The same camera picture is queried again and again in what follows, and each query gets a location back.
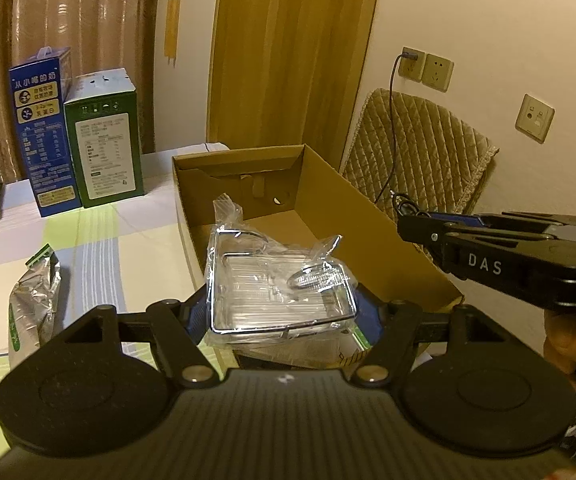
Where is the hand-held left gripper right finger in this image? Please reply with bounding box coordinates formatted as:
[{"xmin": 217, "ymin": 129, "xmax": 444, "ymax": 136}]
[{"xmin": 352, "ymin": 284, "xmax": 509, "ymax": 387}]

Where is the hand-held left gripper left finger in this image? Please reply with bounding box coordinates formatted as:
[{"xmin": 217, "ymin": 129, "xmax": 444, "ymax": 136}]
[{"xmin": 62, "ymin": 285, "xmax": 215, "ymax": 387}]

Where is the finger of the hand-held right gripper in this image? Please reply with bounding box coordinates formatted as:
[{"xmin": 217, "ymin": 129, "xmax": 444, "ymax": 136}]
[
  {"xmin": 398, "ymin": 216, "xmax": 556, "ymax": 302},
  {"xmin": 430, "ymin": 211, "xmax": 569, "ymax": 234}
]

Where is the wire soap dish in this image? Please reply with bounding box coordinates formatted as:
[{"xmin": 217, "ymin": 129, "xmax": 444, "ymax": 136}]
[{"xmin": 203, "ymin": 192, "xmax": 361, "ymax": 348}]

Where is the cardboard box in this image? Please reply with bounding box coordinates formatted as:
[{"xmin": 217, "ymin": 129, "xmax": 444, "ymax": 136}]
[{"xmin": 172, "ymin": 143, "xmax": 467, "ymax": 373}]

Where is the desktop with checked cloth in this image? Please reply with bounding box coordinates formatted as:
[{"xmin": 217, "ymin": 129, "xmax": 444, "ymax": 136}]
[{"xmin": 0, "ymin": 146, "xmax": 241, "ymax": 461}]

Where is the person's right hand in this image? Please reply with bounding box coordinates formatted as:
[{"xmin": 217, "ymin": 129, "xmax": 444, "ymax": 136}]
[{"xmin": 543, "ymin": 307, "xmax": 576, "ymax": 377}]

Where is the quilted beige chair cover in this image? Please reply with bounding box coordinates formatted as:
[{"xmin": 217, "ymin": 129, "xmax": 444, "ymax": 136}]
[{"xmin": 340, "ymin": 87, "xmax": 500, "ymax": 223}]

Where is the silver foil bag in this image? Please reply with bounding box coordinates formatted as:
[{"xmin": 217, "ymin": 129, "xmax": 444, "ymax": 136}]
[{"xmin": 6, "ymin": 242, "xmax": 63, "ymax": 366}]

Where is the tall green milk carton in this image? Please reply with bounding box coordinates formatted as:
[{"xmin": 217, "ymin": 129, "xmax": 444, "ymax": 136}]
[{"xmin": 62, "ymin": 69, "xmax": 146, "ymax": 210}]

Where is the tall blue milk carton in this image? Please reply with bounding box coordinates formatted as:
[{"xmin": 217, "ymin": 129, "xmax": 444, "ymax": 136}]
[{"xmin": 8, "ymin": 46, "xmax": 82, "ymax": 218}]

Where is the wooden door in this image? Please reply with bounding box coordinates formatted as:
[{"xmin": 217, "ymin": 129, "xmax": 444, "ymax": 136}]
[{"xmin": 205, "ymin": 0, "xmax": 385, "ymax": 173}]

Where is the brown curtain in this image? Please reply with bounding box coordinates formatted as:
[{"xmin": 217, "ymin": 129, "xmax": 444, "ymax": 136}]
[{"xmin": 0, "ymin": 0, "xmax": 163, "ymax": 186}]

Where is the black cable bundle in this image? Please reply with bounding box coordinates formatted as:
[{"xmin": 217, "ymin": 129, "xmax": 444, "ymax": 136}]
[{"xmin": 392, "ymin": 191, "xmax": 436, "ymax": 221}]

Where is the grey plug and cable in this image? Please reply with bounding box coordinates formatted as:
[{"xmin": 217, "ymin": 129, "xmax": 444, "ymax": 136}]
[{"xmin": 373, "ymin": 47, "xmax": 419, "ymax": 206}]

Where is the beige wall data socket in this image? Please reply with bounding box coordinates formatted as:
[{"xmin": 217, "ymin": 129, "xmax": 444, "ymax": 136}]
[{"xmin": 514, "ymin": 93, "xmax": 556, "ymax": 144}]

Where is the beige wall power socket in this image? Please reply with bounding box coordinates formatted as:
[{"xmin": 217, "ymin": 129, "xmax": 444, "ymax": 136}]
[
  {"xmin": 422, "ymin": 53, "xmax": 455, "ymax": 93},
  {"xmin": 399, "ymin": 46, "xmax": 427, "ymax": 82}
]

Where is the yellow wall sticker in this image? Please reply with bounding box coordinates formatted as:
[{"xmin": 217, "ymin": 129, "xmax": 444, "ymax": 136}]
[{"xmin": 164, "ymin": 0, "xmax": 182, "ymax": 68}]

